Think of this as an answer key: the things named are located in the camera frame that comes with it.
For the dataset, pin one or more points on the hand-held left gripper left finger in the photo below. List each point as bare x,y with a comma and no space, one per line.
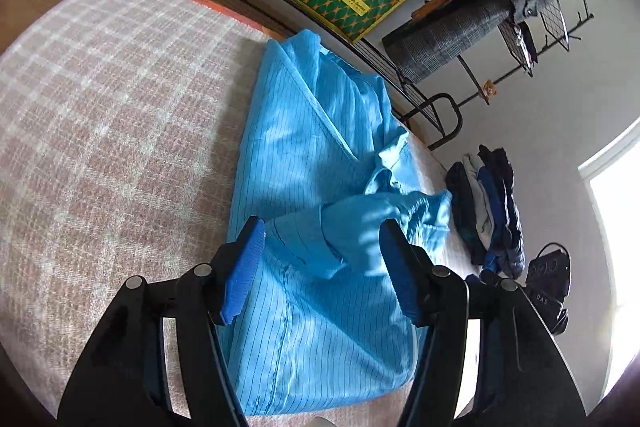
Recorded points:
245,267

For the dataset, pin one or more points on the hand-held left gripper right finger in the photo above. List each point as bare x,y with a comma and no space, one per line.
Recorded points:
400,267

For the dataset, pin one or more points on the blue striped work coat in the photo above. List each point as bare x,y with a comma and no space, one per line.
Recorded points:
300,132

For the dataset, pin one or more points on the stack of folded dark clothes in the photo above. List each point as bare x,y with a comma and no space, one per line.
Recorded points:
487,207

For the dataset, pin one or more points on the black metal clothes rack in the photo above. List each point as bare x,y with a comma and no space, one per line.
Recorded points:
400,92

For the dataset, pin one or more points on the bright window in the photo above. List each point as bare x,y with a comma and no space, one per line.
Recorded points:
615,257

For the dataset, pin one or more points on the pink plaid blanket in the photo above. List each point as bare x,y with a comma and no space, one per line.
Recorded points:
125,132

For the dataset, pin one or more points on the small brown toy bear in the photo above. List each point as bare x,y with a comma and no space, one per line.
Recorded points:
488,89

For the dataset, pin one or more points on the grey checked coat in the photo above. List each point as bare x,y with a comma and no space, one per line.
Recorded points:
450,37

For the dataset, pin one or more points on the orange wooden hanger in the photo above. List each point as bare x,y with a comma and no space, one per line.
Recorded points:
435,4

